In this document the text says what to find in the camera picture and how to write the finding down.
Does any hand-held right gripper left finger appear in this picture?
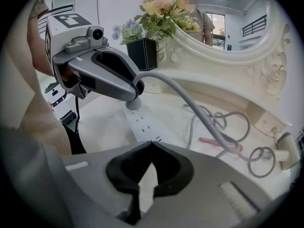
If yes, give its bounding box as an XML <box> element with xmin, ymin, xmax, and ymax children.
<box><xmin>47</xmin><ymin>140</ymin><xmax>153</xmax><ymax>228</ymax></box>

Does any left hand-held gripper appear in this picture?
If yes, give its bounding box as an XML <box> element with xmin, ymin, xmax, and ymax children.
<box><xmin>44</xmin><ymin>12</ymin><xmax>145</xmax><ymax>102</ymax></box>

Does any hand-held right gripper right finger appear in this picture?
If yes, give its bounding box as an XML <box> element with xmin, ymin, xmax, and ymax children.
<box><xmin>142</xmin><ymin>141</ymin><xmax>272</xmax><ymax>228</ymax></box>

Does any white power strip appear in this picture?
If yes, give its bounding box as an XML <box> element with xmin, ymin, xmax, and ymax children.
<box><xmin>123</xmin><ymin>108</ymin><xmax>163</xmax><ymax>143</ymax></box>

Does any grey hair dryer cable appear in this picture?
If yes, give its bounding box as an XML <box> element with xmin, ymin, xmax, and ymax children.
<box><xmin>132</xmin><ymin>71</ymin><xmax>277</xmax><ymax>179</ymax></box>

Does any person's left forearm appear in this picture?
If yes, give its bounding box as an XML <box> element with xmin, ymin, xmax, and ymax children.
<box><xmin>26</xmin><ymin>13</ymin><xmax>57</xmax><ymax>78</ymax></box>

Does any person's left hand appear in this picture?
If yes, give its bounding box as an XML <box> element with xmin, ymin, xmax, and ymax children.
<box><xmin>60</xmin><ymin>64</ymin><xmax>77</xmax><ymax>82</ymax></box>

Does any black square vase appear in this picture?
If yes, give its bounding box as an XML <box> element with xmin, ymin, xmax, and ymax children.
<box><xmin>125</xmin><ymin>38</ymin><xmax>158</xmax><ymax>72</ymax></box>

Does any red comb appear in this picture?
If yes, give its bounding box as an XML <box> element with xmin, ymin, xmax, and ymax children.
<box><xmin>199</xmin><ymin>136</ymin><xmax>244</xmax><ymax>153</ymax></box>

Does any white machine with black band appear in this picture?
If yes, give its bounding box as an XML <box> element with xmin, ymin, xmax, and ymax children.
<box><xmin>44</xmin><ymin>82</ymin><xmax>79</xmax><ymax>126</ymax></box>

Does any cream vanity table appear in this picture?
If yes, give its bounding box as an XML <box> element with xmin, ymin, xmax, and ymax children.
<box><xmin>39</xmin><ymin>65</ymin><xmax>304</xmax><ymax>181</ymax></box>

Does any artificial flower bouquet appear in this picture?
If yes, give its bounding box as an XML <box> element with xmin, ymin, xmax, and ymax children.
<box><xmin>111</xmin><ymin>0</ymin><xmax>200</xmax><ymax>46</ymax></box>

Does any person's beige shirt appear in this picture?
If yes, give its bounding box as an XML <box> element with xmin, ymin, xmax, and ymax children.
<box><xmin>0</xmin><ymin>0</ymin><xmax>75</xmax><ymax>228</ymax></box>

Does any oval white-framed mirror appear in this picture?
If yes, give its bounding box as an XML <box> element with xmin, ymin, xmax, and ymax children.
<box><xmin>154</xmin><ymin>0</ymin><xmax>292</xmax><ymax>97</ymax></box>

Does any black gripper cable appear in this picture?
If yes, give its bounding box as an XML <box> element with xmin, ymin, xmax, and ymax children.
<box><xmin>74</xmin><ymin>95</ymin><xmax>81</xmax><ymax>135</ymax></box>

